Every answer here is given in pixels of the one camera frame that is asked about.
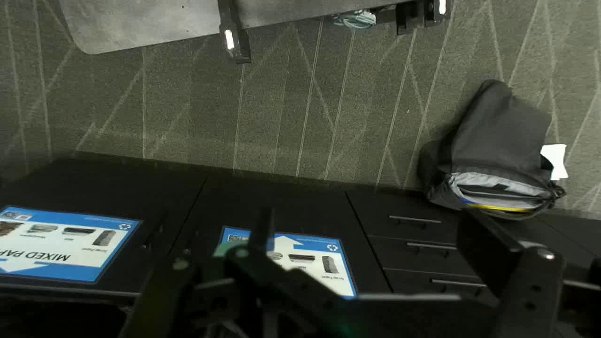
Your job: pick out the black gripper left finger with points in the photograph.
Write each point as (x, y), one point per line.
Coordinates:
(169, 293)

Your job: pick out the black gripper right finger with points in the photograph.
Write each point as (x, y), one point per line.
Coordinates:
(528, 293)

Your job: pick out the black counter cabinet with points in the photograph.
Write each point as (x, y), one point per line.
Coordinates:
(188, 188)

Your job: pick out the mixed paper sign up arrow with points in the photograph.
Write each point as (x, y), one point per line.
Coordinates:
(57, 250)

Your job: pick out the small white paper slip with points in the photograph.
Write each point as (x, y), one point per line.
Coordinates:
(556, 160)

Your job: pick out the mixed paper sign down arrow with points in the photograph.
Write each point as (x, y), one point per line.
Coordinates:
(306, 250)

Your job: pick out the dark grey backpack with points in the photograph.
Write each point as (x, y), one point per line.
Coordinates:
(494, 137)

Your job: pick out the black cart leg white label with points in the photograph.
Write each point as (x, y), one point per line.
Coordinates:
(415, 11)
(233, 34)

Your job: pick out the grey robot cart platform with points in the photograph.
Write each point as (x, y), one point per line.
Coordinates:
(143, 21)

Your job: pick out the small teal plastic piece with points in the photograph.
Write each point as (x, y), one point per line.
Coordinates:
(353, 19)

